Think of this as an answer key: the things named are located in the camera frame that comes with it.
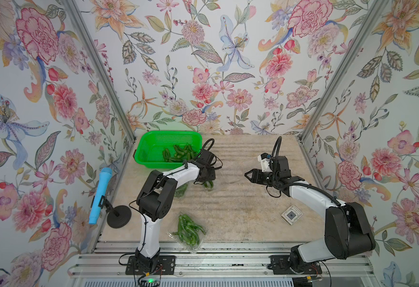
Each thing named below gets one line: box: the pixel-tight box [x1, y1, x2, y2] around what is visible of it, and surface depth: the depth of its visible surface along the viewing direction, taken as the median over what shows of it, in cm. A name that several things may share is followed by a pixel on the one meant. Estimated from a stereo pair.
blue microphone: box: [88, 167, 114, 225], surface depth 72 cm
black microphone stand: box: [98, 194, 132, 230], surface depth 87 cm
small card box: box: [280, 204, 304, 226], surface depth 88 cm
